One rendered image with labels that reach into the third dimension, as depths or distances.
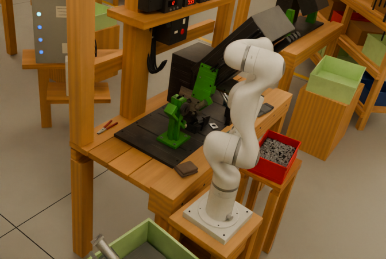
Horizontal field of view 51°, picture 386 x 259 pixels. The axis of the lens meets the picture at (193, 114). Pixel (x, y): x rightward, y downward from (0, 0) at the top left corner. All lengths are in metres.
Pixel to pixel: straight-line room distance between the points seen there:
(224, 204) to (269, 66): 0.65
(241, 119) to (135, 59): 0.90
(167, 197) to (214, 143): 0.43
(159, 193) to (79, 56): 0.74
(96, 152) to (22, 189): 1.25
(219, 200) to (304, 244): 1.51
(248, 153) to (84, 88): 0.88
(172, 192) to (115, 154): 0.41
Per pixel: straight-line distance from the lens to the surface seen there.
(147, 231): 1.75
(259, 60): 1.45
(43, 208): 3.14
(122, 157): 2.14
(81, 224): 2.58
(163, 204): 1.94
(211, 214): 1.83
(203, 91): 2.31
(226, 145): 1.60
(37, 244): 2.92
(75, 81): 2.02
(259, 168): 2.27
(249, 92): 1.49
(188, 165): 2.04
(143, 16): 2.10
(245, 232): 1.89
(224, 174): 1.69
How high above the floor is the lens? 2.19
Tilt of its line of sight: 31 degrees down
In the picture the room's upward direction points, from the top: 9 degrees clockwise
